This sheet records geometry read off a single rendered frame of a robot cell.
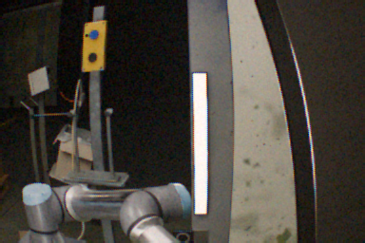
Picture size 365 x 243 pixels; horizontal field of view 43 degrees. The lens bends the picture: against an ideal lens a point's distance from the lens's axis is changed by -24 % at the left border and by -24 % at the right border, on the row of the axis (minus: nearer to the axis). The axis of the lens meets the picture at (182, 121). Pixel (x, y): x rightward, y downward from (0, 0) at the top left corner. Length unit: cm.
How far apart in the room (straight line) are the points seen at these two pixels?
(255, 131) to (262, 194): 30
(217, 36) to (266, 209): 83
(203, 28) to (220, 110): 36
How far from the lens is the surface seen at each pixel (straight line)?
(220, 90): 250
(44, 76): 433
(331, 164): 145
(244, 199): 260
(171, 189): 162
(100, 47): 270
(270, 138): 253
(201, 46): 248
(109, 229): 294
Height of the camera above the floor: 147
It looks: 9 degrees down
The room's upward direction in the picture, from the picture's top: 1 degrees counter-clockwise
